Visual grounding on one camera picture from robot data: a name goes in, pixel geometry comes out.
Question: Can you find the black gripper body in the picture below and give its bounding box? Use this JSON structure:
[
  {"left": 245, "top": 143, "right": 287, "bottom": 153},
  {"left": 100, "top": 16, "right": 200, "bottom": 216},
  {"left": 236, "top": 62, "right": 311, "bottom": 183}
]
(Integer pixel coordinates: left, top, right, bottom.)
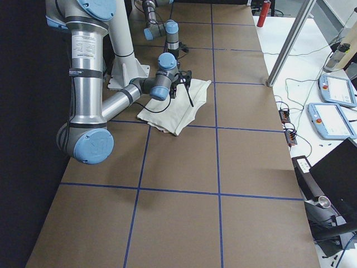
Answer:
[{"left": 170, "top": 70, "right": 192, "bottom": 99}]

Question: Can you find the cream long-sleeve cat shirt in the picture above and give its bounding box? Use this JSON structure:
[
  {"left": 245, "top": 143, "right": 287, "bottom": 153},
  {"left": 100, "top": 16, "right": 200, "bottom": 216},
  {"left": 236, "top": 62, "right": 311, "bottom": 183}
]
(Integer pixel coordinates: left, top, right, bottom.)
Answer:
[{"left": 137, "top": 79, "right": 211, "bottom": 136}]

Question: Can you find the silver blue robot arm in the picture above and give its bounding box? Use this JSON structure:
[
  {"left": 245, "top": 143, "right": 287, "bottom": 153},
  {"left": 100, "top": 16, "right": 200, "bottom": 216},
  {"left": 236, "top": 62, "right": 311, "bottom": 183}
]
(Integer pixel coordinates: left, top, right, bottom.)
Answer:
[
  {"left": 46, "top": 1, "right": 192, "bottom": 165},
  {"left": 142, "top": 1, "right": 180, "bottom": 59}
]

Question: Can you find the far orange black adapter box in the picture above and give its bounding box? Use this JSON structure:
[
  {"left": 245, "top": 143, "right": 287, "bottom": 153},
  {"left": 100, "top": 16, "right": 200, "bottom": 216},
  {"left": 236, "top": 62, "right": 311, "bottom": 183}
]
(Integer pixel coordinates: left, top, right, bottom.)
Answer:
[{"left": 278, "top": 109, "right": 291, "bottom": 124}]

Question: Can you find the orange black adapter box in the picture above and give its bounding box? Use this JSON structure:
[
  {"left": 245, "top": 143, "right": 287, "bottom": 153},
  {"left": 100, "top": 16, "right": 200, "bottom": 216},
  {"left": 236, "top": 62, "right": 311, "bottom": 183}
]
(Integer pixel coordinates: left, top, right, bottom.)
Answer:
[
  {"left": 278, "top": 109, "right": 291, "bottom": 124},
  {"left": 284, "top": 129, "right": 297, "bottom": 147}
]

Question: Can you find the red cylindrical bottle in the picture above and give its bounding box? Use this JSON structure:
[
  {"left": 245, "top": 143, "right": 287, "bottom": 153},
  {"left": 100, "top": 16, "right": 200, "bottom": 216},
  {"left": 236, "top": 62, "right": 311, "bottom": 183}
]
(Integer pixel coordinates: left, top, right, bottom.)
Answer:
[{"left": 257, "top": 0, "right": 271, "bottom": 27}]

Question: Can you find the near orange black adapter box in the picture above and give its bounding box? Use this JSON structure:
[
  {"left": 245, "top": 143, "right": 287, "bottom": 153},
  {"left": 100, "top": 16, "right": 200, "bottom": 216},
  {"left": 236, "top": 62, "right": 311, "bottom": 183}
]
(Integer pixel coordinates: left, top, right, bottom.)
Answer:
[{"left": 284, "top": 129, "right": 297, "bottom": 147}]

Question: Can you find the near blue teach pendant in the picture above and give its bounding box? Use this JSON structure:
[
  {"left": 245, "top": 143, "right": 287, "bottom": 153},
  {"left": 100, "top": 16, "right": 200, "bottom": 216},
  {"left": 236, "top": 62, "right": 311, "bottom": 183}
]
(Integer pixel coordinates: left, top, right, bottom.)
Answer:
[{"left": 307, "top": 103, "right": 356, "bottom": 140}]

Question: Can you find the blue teach pendant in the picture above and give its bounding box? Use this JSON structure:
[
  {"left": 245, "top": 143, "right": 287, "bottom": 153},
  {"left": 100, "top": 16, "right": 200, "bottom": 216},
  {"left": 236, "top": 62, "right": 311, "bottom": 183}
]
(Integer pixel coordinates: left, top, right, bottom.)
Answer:
[
  {"left": 319, "top": 74, "right": 356, "bottom": 108},
  {"left": 307, "top": 103, "right": 356, "bottom": 140}
]

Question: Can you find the far blue teach pendant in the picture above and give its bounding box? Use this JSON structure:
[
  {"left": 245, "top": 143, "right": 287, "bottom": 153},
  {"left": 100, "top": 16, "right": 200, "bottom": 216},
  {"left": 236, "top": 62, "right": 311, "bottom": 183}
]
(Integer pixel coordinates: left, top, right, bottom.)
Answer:
[{"left": 319, "top": 74, "right": 356, "bottom": 108}]

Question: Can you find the clear plastic bottle green cap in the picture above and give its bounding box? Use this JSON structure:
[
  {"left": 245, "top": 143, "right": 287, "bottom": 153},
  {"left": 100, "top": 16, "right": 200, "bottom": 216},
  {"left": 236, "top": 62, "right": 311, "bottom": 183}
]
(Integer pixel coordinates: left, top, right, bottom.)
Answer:
[{"left": 324, "top": 43, "right": 350, "bottom": 72}]

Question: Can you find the black box white remote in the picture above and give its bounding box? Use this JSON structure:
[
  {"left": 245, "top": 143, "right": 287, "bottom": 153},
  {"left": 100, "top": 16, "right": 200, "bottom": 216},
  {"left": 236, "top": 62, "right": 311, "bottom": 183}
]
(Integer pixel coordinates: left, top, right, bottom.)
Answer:
[{"left": 292, "top": 156, "right": 325, "bottom": 200}]

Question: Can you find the black laptop computer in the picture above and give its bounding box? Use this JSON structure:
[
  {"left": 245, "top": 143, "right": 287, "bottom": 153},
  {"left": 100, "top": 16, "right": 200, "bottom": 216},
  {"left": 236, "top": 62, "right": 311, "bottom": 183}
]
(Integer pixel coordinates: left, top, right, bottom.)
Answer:
[{"left": 310, "top": 138, "right": 356, "bottom": 221}]

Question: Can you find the aluminium frame post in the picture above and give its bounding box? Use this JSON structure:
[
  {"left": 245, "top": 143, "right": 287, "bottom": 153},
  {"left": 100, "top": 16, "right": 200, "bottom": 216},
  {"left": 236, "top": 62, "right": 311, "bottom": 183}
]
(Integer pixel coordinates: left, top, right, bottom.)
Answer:
[{"left": 266, "top": 0, "right": 317, "bottom": 87}]

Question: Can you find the black camera stand base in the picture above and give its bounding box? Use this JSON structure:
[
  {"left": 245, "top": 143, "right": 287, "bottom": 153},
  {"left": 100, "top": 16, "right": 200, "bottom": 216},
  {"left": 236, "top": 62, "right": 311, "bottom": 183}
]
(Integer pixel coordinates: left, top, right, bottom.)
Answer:
[{"left": 303, "top": 197, "right": 356, "bottom": 257}]

